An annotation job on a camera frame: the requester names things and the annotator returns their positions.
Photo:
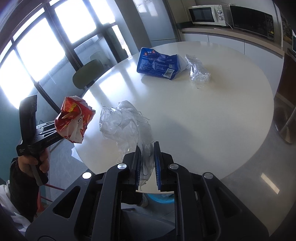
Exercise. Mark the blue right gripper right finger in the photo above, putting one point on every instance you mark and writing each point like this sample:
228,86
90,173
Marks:
157,164

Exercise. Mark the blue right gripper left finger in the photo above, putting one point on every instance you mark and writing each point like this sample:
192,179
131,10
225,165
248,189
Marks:
137,165

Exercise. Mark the clear plastic bag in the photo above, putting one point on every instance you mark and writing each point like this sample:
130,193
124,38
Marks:
130,129

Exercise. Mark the red snack bag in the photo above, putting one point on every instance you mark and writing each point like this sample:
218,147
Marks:
71,123

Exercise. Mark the blue plastic trash basket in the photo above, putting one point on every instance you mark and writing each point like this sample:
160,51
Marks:
162,198

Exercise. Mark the kitchen counter with cabinets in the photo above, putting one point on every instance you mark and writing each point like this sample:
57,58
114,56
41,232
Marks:
264,53

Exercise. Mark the person's left hand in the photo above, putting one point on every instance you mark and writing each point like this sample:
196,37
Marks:
25,163

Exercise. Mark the clear crumpled plastic bottle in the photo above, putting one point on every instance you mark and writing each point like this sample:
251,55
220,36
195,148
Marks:
197,72

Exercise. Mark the blue snack bag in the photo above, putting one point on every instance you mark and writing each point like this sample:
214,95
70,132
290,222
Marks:
153,63

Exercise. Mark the silver refrigerator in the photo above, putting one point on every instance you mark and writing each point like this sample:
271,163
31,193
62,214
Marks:
158,23

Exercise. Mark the metal bar table stand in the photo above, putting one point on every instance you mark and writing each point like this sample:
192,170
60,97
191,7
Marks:
284,119

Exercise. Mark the white microwave oven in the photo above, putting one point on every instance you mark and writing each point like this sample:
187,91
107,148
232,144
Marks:
207,15

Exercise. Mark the black microwave oven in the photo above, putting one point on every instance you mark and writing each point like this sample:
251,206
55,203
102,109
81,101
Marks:
253,21

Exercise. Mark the potted green plant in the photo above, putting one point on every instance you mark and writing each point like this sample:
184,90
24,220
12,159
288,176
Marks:
287,31

